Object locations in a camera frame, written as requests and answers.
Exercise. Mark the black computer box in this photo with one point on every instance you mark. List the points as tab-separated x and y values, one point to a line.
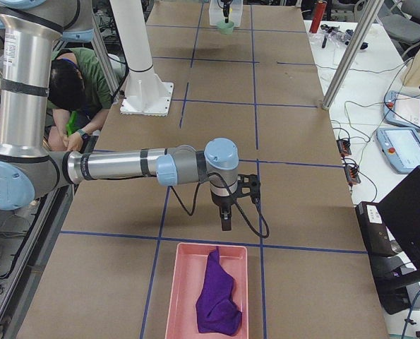
373	230

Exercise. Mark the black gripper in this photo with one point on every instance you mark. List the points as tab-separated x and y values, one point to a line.
221	202
225	6

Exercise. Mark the person in green shirt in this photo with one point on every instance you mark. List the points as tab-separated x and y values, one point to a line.
79	98

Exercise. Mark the aluminium frame post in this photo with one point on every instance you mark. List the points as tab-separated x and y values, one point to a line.
371	11

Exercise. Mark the teach pendant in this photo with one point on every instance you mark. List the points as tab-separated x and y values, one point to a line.
401	147
401	109

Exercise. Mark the far teach pendant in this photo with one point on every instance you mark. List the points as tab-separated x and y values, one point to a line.
401	109

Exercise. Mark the red cylinder bottle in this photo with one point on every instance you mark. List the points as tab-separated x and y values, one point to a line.
318	14

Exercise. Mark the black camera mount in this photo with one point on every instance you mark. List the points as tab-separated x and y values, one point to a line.
248	185

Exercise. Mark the pink plastic tray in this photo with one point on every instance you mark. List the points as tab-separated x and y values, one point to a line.
189	272

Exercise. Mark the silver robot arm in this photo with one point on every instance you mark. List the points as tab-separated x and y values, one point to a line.
29	171

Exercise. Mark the purple cloth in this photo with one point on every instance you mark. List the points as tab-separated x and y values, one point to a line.
216	312

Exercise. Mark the white pedestal column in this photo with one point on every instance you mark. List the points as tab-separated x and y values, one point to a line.
145	93

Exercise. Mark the black monitor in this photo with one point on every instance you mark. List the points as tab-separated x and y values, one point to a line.
400	211

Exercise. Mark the green bowl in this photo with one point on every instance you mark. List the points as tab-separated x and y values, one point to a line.
225	28

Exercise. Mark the near teach pendant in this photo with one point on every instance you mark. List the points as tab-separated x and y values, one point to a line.
401	147

